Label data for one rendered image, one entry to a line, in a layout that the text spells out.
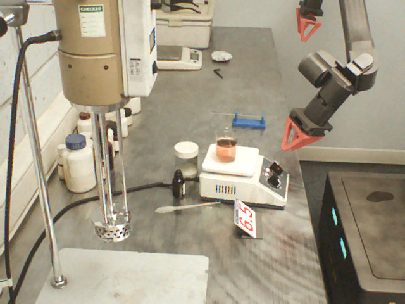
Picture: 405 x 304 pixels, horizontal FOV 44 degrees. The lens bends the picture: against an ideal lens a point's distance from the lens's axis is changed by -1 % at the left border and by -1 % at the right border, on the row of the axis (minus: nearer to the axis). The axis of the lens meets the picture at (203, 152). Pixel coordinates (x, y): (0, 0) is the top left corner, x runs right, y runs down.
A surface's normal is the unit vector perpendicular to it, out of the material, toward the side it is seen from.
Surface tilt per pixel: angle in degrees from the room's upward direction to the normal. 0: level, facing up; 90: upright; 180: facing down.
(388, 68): 90
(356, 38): 26
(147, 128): 0
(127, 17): 90
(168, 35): 93
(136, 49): 90
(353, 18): 38
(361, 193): 0
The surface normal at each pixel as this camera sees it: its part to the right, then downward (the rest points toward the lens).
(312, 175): 0.01, -0.87
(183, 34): -0.07, 0.54
